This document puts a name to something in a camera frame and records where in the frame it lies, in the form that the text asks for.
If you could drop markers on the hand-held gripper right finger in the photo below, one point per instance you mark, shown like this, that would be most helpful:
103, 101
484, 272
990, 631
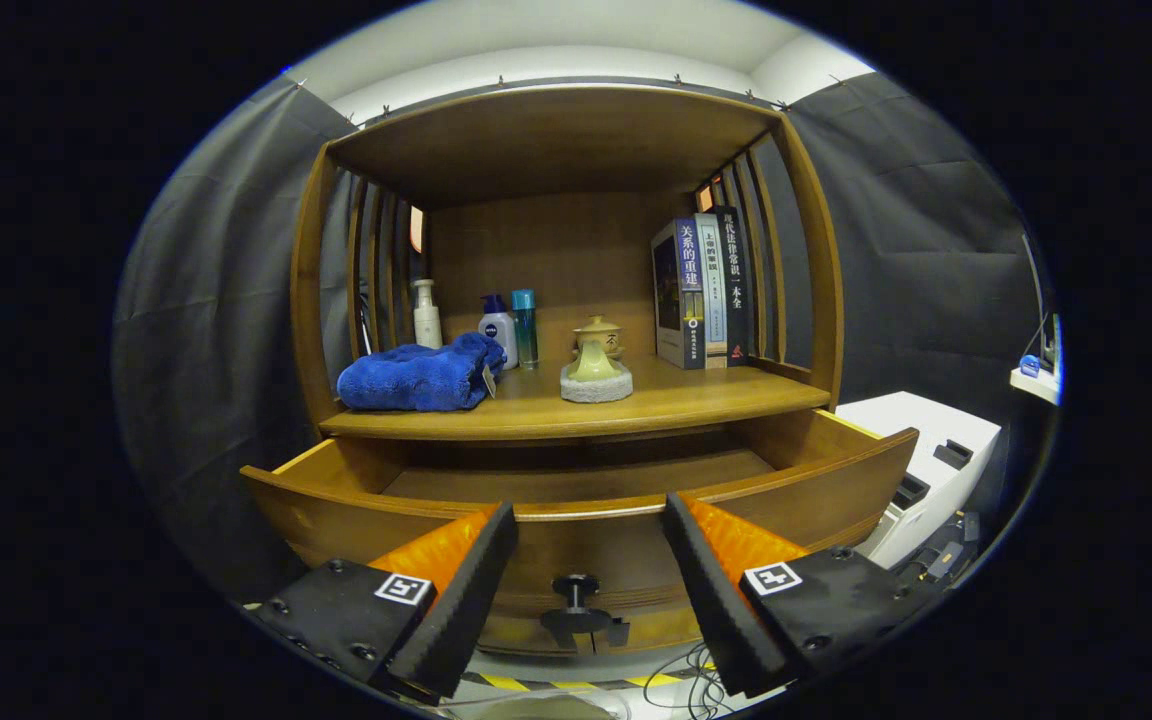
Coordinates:
716, 600

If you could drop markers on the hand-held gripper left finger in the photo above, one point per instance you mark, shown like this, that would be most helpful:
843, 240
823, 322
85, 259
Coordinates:
471, 600

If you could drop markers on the black drawer knob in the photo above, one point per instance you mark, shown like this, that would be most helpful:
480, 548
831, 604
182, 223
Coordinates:
576, 590

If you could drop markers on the wooden drawer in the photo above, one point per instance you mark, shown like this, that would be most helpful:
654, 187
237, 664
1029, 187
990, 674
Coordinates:
356, 528

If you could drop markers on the green holder with grey base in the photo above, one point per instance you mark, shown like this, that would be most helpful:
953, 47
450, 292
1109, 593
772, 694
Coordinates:
596, 388

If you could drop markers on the wooden cabinet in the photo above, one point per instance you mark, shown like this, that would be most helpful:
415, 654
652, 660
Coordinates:
556, 260

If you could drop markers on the yellow black floor tape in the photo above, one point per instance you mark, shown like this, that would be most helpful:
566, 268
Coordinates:
501, 682

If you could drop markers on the blue towel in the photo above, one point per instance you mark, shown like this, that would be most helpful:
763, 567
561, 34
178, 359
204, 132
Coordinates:
416, 380

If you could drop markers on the black device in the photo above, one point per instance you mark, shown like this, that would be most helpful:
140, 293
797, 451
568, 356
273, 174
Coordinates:
946, 550

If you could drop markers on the white box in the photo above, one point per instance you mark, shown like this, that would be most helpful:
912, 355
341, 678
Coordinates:
916, 430

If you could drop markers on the white bottle with blue cap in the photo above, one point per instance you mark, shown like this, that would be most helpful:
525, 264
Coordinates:
501, 328

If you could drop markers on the teal bottle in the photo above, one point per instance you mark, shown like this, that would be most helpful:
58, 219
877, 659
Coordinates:
525, 330

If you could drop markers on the white pump bottle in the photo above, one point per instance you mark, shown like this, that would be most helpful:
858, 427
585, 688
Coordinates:
427, 325

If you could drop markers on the beige lidded tea cup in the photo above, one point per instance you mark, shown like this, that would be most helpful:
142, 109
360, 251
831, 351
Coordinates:
599, 327

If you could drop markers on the book with blue spine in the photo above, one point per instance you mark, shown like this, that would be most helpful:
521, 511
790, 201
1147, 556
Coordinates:
671, 300

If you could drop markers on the book with pale spine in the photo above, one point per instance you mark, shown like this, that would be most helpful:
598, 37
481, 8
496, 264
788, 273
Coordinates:
711, 290

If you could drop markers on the book with black spine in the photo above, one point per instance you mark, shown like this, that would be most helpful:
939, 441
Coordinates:
734, 280

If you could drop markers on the white side shelf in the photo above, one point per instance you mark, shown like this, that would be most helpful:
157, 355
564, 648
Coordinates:
1036, 385

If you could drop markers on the small blue item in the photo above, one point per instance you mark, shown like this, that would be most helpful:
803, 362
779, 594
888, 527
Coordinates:
1030, 366

